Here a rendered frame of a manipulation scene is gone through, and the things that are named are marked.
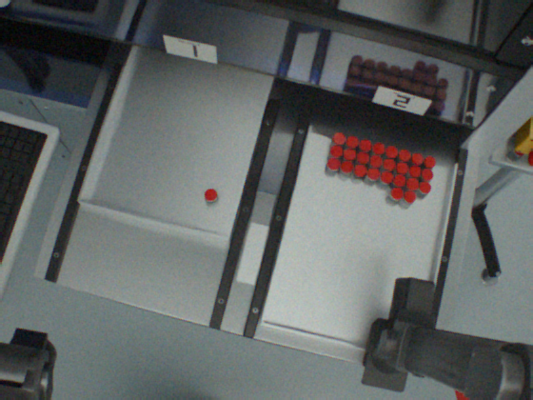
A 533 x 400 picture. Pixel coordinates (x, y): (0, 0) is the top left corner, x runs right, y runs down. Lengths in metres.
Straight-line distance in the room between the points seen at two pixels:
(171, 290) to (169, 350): 0.89
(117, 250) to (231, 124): 0.29
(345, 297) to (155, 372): 0.99
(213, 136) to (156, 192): 0.14
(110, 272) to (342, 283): 0.38
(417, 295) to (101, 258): 0.53
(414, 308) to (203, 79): 0.57
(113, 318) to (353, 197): 1.06
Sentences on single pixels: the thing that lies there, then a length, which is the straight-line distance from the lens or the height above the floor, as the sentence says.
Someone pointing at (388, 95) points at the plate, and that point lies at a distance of 1.07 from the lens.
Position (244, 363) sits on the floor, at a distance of 1.99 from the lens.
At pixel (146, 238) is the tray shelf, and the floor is 0.88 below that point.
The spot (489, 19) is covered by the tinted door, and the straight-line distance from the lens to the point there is 0.86.
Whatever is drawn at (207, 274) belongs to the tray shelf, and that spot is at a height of 0.88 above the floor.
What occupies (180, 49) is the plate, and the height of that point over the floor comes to 1.02.
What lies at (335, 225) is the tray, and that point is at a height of 0.88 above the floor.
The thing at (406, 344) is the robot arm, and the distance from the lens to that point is 0.81.
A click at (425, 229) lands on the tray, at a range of 1.17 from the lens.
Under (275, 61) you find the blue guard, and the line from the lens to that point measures 1.05.
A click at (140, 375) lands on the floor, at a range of 2.01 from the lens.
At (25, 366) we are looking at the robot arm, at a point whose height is 1.37.
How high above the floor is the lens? 1.99
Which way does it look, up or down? 75 degrees down
